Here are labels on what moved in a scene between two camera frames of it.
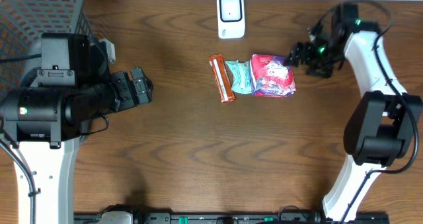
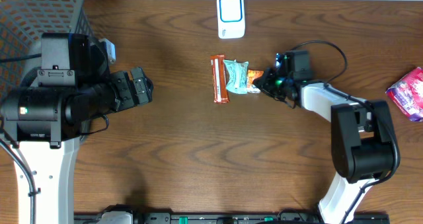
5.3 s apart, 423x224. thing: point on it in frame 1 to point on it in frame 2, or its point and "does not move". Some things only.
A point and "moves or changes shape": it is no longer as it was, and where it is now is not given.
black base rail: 228,218 does not move
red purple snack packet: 270,76 to 406,93
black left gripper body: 125,90 does not move
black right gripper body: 318,61 to 276,86
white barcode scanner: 230,12 does not move
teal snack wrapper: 241,74 moves or changes shape
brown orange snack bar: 222,78 moves or changes shape
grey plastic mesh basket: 26,12 does not move
